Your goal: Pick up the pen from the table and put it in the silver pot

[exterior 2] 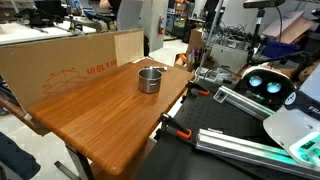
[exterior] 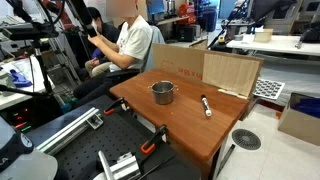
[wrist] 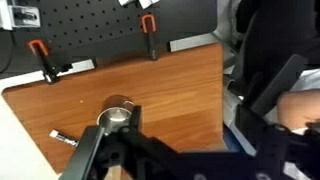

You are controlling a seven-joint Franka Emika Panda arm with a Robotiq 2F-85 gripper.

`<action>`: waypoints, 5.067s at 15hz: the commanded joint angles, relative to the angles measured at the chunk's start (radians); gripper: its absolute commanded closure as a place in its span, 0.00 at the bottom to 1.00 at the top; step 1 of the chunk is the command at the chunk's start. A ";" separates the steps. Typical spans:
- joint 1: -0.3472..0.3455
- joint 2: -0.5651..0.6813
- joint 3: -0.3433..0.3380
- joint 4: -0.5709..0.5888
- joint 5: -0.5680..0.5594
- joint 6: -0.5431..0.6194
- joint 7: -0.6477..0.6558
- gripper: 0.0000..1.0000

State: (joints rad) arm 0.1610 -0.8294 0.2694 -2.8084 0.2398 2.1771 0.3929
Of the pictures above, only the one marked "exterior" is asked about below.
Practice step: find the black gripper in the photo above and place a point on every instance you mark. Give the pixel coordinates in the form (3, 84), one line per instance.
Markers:
(81, 11)

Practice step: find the black white marker pen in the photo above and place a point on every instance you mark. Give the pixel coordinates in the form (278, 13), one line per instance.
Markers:
(205, 104)

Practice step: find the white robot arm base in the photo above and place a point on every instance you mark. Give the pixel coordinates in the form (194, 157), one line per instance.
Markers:
(20, 153)

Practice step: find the silver metal pot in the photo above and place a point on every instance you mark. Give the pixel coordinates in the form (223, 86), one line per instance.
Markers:
(162, 94)

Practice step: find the person in black clothes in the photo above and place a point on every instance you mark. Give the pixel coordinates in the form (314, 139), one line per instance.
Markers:
(108, 33)

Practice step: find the silver step ladder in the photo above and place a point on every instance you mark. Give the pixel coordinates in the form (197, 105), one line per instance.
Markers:
(65, 63)

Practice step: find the person in white shirt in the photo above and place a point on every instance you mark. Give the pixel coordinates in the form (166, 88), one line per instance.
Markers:
(133, 43)

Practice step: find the black tripod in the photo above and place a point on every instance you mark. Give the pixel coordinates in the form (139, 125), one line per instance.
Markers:
(41, 66)

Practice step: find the grey office chair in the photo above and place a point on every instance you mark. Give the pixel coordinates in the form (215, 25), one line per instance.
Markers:
(151, 53)

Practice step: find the orange black bar clamp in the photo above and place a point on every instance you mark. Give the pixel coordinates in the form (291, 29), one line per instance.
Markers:
(115, 106)
(153, 140)

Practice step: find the blue plastic object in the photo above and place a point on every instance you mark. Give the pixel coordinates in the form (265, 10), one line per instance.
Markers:
(19, 79)

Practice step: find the red cola box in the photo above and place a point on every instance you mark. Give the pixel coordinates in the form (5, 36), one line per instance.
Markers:
(186, 13)

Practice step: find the white side table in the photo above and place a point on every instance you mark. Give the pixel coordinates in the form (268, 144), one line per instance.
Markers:
(16, 96)

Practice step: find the black controller box with lights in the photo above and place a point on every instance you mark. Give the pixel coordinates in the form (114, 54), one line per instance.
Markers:
(30, 115)

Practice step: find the black perforated breadboard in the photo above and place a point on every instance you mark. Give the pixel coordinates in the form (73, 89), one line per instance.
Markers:
(110, 140)

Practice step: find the blue storage bin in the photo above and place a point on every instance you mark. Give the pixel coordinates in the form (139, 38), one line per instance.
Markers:
(207, 20)

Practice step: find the brown cardboard panel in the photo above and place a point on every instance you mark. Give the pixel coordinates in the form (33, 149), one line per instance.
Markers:
(213, 68)

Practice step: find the small wooden box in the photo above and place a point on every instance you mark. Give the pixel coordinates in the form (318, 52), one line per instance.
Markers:
(263, 35)

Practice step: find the black table leg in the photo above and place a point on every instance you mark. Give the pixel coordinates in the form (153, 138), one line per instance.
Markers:
(226, 159)

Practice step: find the dotted calibration board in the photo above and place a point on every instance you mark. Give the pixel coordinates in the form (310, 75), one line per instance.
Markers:
(269, 89)

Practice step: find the white work table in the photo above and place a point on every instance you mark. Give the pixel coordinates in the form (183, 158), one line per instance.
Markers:
(280, 45)

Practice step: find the round floor drain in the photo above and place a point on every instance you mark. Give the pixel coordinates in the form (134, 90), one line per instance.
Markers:
(246, 139)

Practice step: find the cardboard box with blue items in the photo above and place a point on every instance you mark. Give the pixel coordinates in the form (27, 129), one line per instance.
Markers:
(296, 128)

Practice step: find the blue items in box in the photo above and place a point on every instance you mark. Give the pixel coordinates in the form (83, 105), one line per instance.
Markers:
(308, 106)

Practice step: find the black camera on tripod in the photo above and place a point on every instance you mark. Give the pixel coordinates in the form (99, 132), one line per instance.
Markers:
(30, 32)

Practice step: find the long aluminium profile rail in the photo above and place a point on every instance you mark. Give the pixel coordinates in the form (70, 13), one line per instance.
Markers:
(68, 131)

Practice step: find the aluminium profile rail with bracket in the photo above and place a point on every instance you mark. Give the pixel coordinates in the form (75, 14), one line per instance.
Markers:
(121, 166)

